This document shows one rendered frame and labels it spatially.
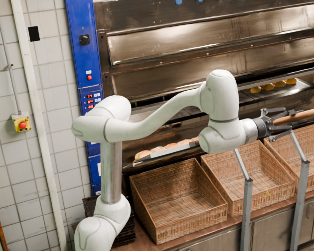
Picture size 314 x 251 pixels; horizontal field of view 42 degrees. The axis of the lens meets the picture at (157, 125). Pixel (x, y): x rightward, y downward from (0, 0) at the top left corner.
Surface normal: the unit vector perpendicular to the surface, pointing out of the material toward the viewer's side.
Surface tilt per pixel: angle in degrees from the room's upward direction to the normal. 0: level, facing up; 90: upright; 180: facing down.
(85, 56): 90
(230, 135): 76
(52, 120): 90
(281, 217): 90
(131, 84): 70
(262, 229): 91
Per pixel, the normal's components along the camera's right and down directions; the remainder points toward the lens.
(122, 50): 0.36, 0.07
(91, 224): -0.10, -0.84
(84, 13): 0.40, 0.40
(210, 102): -0.53, 0.33
